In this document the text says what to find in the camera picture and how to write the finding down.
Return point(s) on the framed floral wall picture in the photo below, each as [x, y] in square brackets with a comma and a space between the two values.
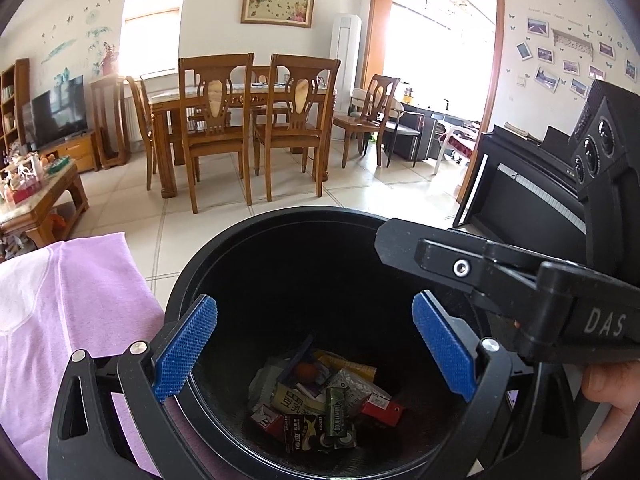
[277, 5]

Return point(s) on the wooden coffee table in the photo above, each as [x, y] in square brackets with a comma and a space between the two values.
[50, 210]

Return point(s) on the wooden armchair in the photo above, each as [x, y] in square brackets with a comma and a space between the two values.
[380, 95]

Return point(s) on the black upright piano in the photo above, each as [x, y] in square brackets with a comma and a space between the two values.
[515, 190]

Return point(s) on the wooden television stand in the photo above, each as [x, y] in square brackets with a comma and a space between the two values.
[75, 152]

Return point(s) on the flat screen television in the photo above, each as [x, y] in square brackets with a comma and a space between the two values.
[55, 110]

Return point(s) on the white wall shelf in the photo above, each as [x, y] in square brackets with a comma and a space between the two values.
[572, 40]

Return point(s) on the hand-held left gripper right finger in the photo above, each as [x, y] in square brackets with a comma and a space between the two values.
[442, 345]

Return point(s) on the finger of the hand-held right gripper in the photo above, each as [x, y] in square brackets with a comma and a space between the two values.
[475, 270]
[400, 242]

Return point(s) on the black trash bin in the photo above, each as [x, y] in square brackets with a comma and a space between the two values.
[310, 285]

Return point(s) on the purple cloth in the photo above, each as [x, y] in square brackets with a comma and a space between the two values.
[75, 310]

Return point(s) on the blue packet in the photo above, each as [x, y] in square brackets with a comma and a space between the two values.
[324, 376]

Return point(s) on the group of wall photo frames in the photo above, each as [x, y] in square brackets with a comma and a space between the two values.
[545, 77]

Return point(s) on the yellow packet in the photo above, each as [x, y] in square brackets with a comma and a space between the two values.
[345, 362]

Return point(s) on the wall light switch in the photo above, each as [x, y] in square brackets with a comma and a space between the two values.
[523, 79]

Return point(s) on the white plastic wrapper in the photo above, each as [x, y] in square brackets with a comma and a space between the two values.
[265, 380]

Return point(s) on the wooden dining table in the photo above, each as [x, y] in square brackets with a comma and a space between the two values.
[165, 100]

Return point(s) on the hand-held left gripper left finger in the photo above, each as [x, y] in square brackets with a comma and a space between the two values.
[185, 345]

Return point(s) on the wooden dining chair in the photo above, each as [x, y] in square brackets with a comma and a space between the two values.
[287, 135]
[261, 75]
[137, 110]
[215, 137]

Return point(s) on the beige drink carton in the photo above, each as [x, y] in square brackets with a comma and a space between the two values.
[292, 397]

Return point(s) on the small orange ball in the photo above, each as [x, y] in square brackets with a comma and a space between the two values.
[305, 372]

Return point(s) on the window with blind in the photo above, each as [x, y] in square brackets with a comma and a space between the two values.
[152, 35]

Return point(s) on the green box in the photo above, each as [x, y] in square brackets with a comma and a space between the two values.
[57, 166]

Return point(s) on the white plastic chair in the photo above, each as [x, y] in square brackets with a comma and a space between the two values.
[450, 140]

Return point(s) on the small red drink carton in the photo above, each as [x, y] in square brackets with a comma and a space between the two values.
[382, 406]

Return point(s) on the person's right hand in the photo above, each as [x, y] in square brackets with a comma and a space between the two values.
[610, 390]

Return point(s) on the green gum bottle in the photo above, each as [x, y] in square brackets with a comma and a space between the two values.
[336, 410]

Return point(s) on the wooden door frame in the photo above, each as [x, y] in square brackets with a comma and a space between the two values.
[372, 35]

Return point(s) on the white standing air conditioner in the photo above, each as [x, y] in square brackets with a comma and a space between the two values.
[345, 60]

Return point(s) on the white pink decorative basket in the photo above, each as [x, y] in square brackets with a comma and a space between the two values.
[25, 180]

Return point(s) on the wooden bookshelf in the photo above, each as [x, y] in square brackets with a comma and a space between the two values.
[12, 105]

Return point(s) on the red flower vase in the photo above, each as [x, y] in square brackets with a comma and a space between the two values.
[109, 60]

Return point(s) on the tall wooden plant stand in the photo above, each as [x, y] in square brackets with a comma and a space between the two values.
[110, 80]

